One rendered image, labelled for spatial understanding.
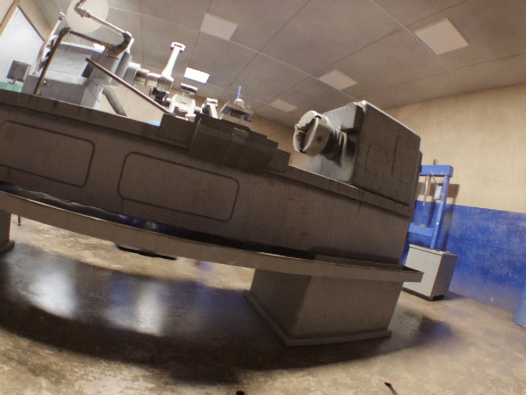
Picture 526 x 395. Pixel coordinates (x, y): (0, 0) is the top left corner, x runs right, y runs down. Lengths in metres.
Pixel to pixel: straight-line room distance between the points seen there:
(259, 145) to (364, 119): 0.71
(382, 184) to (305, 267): 0.71
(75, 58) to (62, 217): 0.77
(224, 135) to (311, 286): 0.78
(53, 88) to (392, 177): 1.80
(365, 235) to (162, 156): 1.09
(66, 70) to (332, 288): 1.64
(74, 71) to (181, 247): 0.92
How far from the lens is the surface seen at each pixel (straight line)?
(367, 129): 1.50
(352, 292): 1.47
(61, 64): 1.41
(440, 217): 4.27
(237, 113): 1.58
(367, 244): 1.53
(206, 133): 0.93
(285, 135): 9.45
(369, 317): 1.66
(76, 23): 4.95
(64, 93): 1.29
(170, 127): 1.03
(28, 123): 1.22
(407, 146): 1.75
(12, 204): 1.05
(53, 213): 0.97
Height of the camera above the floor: 0.65
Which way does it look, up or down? 1 degrees up
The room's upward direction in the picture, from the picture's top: 14 degrees clockwise
